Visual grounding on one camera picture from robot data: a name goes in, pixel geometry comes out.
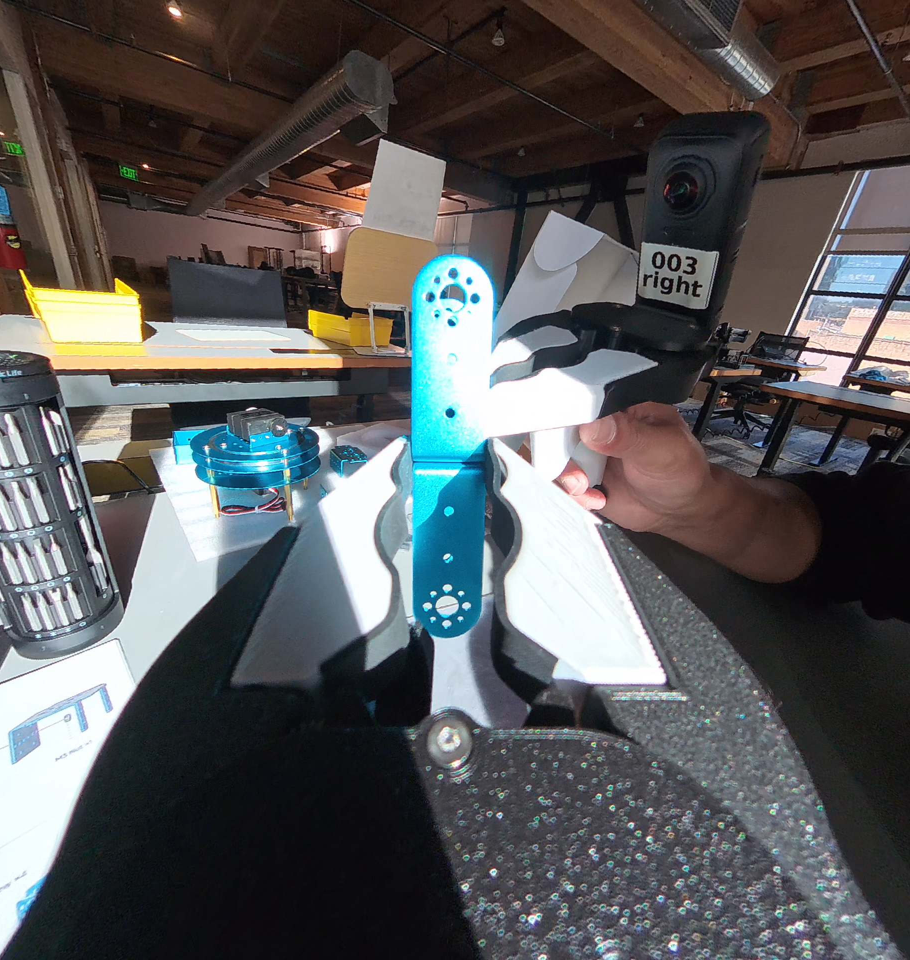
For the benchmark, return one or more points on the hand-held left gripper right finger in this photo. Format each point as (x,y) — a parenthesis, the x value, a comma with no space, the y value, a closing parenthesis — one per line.
(575,600)

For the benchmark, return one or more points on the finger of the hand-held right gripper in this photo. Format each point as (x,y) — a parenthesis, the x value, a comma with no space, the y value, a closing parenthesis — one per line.
(526,345)
(552,405)

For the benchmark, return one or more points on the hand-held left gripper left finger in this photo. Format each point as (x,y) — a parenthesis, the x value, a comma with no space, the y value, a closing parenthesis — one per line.
(342,555)

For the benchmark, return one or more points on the blue metal bracket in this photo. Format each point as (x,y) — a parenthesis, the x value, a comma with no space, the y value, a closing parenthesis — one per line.
(451,360)

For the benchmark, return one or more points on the grey desk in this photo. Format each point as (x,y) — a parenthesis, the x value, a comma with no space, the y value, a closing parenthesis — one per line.
(162,585)

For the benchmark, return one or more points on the brown office desk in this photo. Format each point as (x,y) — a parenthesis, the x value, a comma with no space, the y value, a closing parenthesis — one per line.
(837,391)

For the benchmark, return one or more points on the person's right hand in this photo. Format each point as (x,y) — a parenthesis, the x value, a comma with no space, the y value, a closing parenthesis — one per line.
(650,472)

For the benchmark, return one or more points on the open white cardboard box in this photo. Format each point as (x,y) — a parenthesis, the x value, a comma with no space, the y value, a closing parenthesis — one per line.
(567,277)

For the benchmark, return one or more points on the small blue metal part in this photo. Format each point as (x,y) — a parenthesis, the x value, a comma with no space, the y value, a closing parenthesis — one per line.
(346,459)

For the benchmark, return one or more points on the pale yellow panel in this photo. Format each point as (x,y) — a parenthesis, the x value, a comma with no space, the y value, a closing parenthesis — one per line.
(380,270)

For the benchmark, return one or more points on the yellow plastic bin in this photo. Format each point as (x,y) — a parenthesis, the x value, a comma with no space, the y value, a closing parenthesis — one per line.
(87,319)
(342,328)

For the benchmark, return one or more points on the white hanging paper sheet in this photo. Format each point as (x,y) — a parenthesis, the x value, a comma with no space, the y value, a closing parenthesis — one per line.
(402,187)

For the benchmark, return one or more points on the black framed window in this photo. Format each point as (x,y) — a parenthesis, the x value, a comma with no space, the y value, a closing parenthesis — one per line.
(875,315)

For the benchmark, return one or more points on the white instruction sheet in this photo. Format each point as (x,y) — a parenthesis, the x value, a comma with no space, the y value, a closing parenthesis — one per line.
(20,787)

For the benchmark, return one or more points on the red fire extinguisher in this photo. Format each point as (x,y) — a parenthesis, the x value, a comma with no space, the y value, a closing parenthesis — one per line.
(5,244)

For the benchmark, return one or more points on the silver ventilation duct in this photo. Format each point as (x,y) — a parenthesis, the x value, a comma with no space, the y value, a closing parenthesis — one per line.
(732,52)

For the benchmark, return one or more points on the white metal frame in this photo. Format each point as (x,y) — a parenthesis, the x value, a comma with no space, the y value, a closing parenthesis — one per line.
(384,304)

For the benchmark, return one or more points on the grey flexible duct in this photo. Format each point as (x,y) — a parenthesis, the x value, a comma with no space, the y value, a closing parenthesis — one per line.
(290,127)

